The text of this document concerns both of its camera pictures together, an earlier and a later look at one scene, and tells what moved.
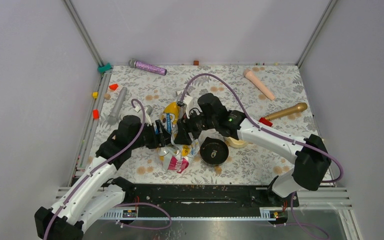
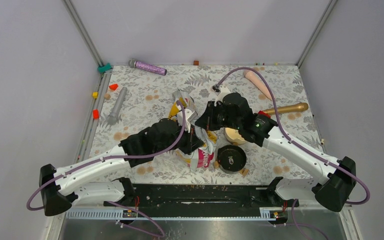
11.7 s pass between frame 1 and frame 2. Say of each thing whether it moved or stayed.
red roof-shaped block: stayed
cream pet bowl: stayed
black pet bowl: moved
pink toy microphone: stayed
